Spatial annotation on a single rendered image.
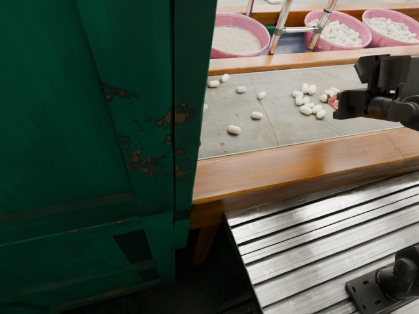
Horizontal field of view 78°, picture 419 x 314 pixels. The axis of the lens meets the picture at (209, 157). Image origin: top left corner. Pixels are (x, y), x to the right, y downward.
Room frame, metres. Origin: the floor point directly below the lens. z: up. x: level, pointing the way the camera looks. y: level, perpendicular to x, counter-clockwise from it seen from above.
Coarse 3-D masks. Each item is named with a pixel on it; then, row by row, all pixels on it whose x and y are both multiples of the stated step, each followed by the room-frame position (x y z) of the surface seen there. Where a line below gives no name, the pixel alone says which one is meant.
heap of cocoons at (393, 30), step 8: (368, 24) 1.20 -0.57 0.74; (376, 24) 1.23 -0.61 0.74; (384, 24) 1.23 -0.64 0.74; (392, 24) 1.24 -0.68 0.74; (400, 24) 1.26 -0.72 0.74; (384, 32) 1.16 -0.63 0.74; (392, 32) 1.19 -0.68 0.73; (400, 32) 1.19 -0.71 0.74; (408, 32) 1.20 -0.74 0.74; (400, 40) 1.11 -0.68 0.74; (408, 40) 1.13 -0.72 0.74; (416, 40) 1.14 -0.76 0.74
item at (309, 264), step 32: (320, 192) 0.37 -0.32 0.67; (352, 192) 0.39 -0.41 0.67; (384, 192) 0.41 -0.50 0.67; (416, 192) 0.43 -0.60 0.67; (224, 224) 0.24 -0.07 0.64; (256, 224) 0.24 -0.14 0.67; (288, 224) 0.26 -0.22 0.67; (320, 224) 0.27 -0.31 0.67; (352, 224) 0.29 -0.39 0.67; (384, 224) 0.31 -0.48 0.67; (416, 224) 0.33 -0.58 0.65; (256, 256) 0.17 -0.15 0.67; (288, 256) 0.18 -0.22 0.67; (320, 256) 0.19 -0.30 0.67; (352, 256) 0.21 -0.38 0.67; (384, 256) 0.23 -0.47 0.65; (256, 288) 0.10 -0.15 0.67; (288, 288) 0.11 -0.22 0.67; (320, 288) 0.12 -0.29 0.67
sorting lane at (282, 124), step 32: (352, 64) 0.88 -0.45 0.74; (224, 96) 0.59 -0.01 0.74; (256, 96) 0.62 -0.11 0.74; (288, 96) 0.65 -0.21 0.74; (320, 96) 0.68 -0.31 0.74; (224, 128) 0.47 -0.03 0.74; (256, 128) 0.49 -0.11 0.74; (288, 128) 0.51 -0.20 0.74; (320, 128) 0.53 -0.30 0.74; (352, 128) 0.56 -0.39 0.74; (384, 128) 0.58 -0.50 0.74
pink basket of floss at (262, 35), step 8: (216, 16) 1.00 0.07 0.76; (224, 16) 1.01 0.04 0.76; (232, 16) 1.02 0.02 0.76; (240, 16) 1.02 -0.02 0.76; (216, 24) 0.99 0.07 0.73; (224, 24) 1.01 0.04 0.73; (240, 24) 1.01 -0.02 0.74; (248, 24) 1.01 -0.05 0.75; (256, 24) 0.99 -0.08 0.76; (256, 32) 0.98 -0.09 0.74; (264, 32) 0.95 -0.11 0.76; (264, 40) 0.92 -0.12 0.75; (264, 48) 0.83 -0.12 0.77; (216, 56) 0.78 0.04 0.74; (224, 56) 0.77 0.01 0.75; (232, 56) 0.77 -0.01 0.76; (240, 56) 0.77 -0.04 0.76; (248, 56) 0.79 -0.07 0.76
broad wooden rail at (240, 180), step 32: (224, 160) 0.35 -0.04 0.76; (256, 160) 0.36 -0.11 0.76; (288, 160) 0.38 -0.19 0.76; (320, 160) 0.40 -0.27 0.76; (352, 160) 0.42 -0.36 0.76; (384, 160) 0.44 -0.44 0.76; (416, 160) 0.47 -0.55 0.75; (224, 192) 0.26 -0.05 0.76; (256, 192) 0.28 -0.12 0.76; (288, 192) 0.32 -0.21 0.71; (192, 224) 0.23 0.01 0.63
